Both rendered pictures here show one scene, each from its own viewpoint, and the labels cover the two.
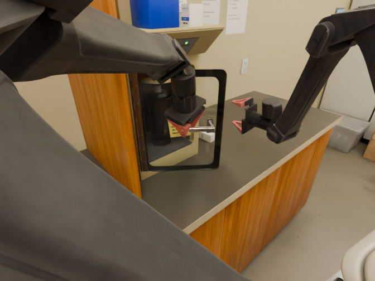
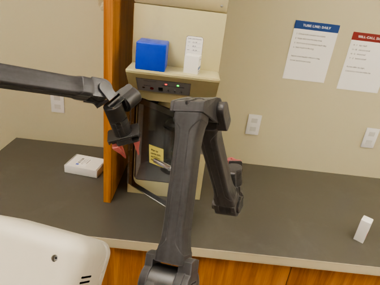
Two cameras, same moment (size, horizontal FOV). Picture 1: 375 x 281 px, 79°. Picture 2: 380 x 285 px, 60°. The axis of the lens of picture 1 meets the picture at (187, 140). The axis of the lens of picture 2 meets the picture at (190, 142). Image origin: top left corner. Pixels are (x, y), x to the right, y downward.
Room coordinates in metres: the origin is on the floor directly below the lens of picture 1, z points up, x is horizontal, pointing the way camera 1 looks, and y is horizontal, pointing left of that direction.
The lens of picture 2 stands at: (-0.05, -0.77, 1.77)
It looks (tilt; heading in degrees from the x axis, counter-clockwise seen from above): 25 degrees down; 39
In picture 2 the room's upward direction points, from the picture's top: 7 degrees clockwise
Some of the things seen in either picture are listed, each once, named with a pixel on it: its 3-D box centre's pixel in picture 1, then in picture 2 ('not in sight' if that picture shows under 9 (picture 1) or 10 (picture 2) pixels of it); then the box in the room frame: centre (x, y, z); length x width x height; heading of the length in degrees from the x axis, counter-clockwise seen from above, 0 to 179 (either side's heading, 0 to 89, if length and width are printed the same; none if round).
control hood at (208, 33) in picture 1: (177, 43); (172, 83); (0.79, 0.03, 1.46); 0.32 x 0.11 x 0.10; 131
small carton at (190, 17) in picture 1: (192, 14); (192, 63); (0.83, -0.01, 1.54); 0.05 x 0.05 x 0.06; 31
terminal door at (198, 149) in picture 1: (180, 126); (158, 155); (0.73, 0.02, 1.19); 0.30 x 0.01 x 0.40; 93
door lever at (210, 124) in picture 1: (201, 126); (166, 163); (0.71, -0.05, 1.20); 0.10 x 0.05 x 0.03; 93
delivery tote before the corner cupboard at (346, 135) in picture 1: (334, 130); not in sight; (2.65, -1.94, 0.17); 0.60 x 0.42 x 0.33; 39
